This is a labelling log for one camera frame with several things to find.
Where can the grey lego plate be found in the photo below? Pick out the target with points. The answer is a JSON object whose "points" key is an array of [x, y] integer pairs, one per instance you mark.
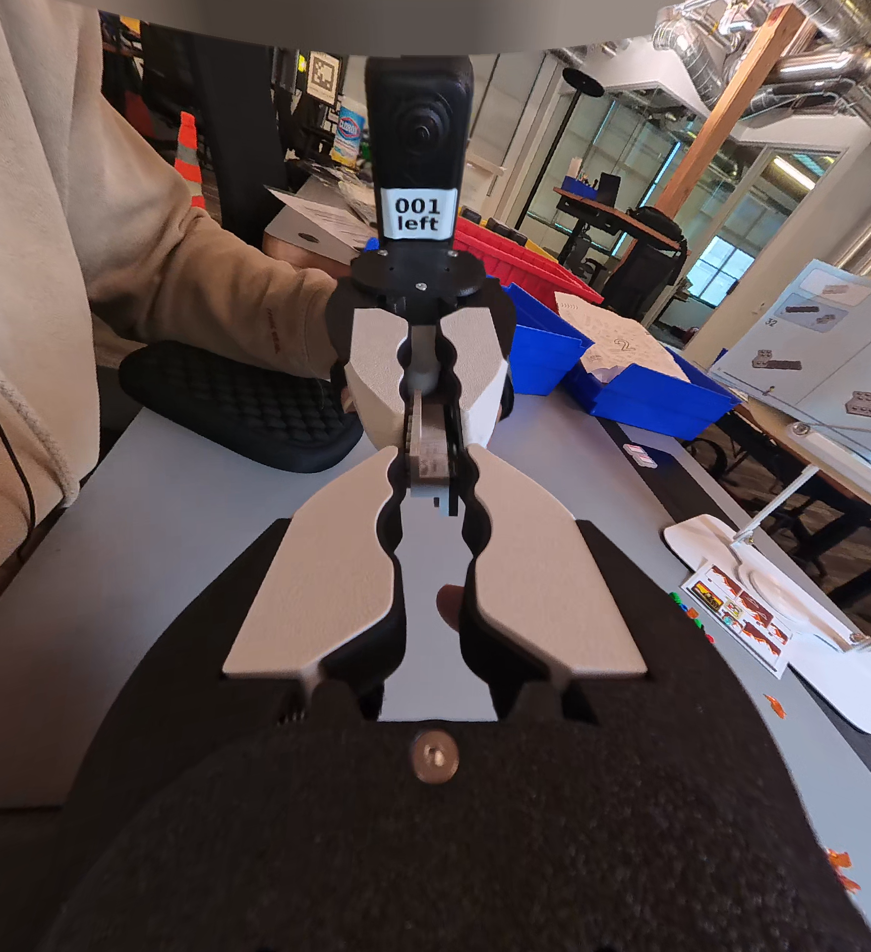
{"points": [[429, 454]]}

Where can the wooden standing desk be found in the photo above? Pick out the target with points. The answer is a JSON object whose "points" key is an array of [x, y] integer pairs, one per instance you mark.
{"points": [[606, 212]]}

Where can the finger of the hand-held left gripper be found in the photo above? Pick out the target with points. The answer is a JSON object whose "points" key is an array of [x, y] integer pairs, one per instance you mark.
{"points": [[480, 372], [376, 372]]}

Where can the loose paper sheets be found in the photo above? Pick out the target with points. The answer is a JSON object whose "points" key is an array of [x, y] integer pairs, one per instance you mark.
{"points": [[324, 212]]}

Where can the person's left forearm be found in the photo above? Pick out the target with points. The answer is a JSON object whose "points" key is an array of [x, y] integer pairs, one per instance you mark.
{"points": [[205, 282]]}

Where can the black floor lamp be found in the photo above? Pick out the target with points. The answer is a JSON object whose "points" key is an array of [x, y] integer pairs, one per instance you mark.
{"points": [[582, 82]]}

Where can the pile of lego pieces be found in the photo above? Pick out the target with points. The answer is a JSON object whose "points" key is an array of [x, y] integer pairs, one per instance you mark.
{"points": [[692, 617]]}

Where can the black wrist rest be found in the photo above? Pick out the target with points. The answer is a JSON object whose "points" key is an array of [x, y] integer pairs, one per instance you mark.
{"points": [[242, 409]]}

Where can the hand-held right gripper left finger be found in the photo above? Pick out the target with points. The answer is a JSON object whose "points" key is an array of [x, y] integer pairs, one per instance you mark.
{"points": [[324, 580]]}

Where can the white book stand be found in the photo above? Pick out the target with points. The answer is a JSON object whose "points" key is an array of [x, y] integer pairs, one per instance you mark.
{"points": [[837, 654]]}

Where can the red plastic bin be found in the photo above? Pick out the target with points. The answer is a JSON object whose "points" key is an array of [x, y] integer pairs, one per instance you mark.
{"points": [[524, 256]]}

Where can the black backpack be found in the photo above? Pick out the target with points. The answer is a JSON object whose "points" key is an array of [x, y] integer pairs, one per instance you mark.
{"points": [[647, 260]]}

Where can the lego sticker sheet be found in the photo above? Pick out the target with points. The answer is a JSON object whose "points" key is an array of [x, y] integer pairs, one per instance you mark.
{"points": [[740, 617]]}

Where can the white numbered paper bag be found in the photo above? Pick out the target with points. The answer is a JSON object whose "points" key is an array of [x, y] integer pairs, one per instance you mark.
{"points": [[621, 342]]}

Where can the orange lego pieces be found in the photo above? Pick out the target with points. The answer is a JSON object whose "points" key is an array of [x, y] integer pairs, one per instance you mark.
{"points": [[843, 870]]}

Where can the person's beige hoodie torso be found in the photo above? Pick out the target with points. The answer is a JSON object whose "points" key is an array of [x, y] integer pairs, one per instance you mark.
{"points": [[11, 260]]}

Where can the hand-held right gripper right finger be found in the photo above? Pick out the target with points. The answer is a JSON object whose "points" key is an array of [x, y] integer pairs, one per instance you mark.
{"points": [[547, 587]]}

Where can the orange translucent lego piece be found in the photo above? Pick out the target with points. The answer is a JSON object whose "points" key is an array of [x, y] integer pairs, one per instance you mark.
{"points": [[775, 706]]}

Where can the blue plastic bin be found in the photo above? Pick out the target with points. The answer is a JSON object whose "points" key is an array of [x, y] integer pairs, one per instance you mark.
{"points": [[658, 401], [547, 342]]}

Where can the disinfecting wipes canister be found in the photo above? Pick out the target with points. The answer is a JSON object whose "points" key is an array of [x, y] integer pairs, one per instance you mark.
{"points": [[348, 137]]}

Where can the black white marker tag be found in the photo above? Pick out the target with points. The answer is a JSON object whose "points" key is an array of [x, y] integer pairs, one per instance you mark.
{"points": [[323, 78]]}

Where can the person's right hand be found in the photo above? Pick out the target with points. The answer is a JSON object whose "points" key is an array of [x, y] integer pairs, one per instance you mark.
{"points": [[451, 606]]}

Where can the lego instruction booklet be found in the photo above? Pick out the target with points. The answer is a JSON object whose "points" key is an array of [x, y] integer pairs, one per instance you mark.
{"points": [[822, 357]]}

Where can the orange traffic cone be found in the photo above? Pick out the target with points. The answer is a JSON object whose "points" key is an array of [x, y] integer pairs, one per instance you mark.
{"points": [[190, 163]]}

